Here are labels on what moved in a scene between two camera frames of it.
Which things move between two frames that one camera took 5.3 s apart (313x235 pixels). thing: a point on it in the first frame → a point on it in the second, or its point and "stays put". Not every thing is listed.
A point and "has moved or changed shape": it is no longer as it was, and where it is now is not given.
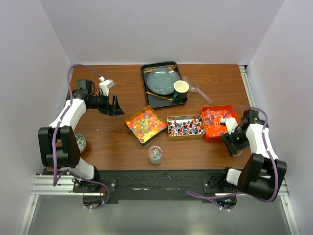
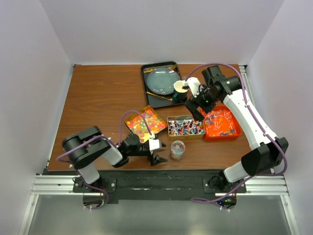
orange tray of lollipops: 214,130 stays put
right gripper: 229,138 → 192,105
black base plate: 151,186 stays put
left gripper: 115,109 → 156,160
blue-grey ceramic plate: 161,81 stays put
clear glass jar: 154,154 has moved or changed shape
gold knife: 169,99 stays put
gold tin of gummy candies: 145,125 stays put
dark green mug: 181,88 stays put
